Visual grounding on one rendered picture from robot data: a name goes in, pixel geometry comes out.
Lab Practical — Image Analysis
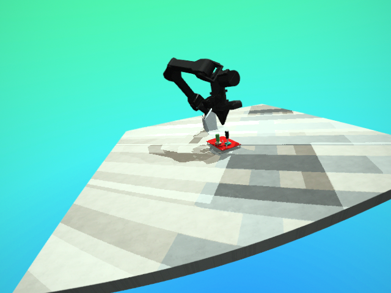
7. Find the red circuit board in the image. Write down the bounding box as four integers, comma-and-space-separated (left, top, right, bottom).
207, 131, 241, 154

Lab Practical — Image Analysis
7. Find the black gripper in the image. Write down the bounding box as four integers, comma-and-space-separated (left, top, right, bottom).
210, 87, 243, 125

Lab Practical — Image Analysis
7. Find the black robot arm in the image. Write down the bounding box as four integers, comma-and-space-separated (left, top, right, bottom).
163, 57, 240, 116

